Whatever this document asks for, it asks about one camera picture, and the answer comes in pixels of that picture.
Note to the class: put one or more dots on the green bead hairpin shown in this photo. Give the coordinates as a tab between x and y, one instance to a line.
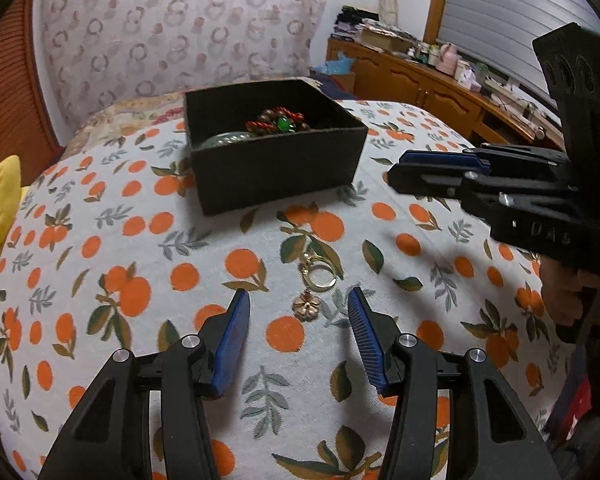
283	125

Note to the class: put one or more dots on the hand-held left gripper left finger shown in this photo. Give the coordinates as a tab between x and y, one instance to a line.
232	340

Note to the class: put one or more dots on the blue tissue paper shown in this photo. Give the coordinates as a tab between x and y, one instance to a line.
337	66

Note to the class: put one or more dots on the navy bed cover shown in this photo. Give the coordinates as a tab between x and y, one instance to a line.
325	85

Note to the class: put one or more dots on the wooden window frame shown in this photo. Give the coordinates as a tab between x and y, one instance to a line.
437	5

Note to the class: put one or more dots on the grey patterned cloth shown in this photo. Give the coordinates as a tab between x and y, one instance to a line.
385	26

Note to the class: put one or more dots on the grey window blind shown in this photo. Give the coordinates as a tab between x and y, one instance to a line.
505	5

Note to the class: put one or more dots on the cardboard box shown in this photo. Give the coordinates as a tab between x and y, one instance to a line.
380	39

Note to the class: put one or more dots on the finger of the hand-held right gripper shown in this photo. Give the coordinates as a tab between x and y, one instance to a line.
440	160
425	181

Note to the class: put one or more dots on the green bottle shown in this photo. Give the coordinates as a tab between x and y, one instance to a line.
481	72

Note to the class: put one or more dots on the sheer circle pattern curtain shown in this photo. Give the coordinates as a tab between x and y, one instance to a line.
180	35

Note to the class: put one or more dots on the person's right hand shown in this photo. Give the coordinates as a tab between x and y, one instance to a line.
562	290

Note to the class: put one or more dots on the black box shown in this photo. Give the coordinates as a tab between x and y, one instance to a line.
280	175

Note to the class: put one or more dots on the stack of folded clothes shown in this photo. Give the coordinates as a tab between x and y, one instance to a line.
350	22

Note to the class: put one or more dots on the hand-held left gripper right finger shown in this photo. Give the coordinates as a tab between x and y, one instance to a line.
365	340

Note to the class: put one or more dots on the gold flower charm keyring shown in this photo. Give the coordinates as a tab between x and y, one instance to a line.
306	307

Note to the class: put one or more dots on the pink thermos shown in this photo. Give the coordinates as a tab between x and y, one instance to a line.
447	57

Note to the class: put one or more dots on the wooden sideboard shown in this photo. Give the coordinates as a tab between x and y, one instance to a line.
410	77

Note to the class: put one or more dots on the orange print tablecloth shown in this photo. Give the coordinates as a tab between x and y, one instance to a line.
130	240

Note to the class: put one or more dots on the floral blanket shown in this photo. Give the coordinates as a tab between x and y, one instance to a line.
130	110

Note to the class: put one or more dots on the wooden louvred wardrobe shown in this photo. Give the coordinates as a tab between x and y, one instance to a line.
15	85

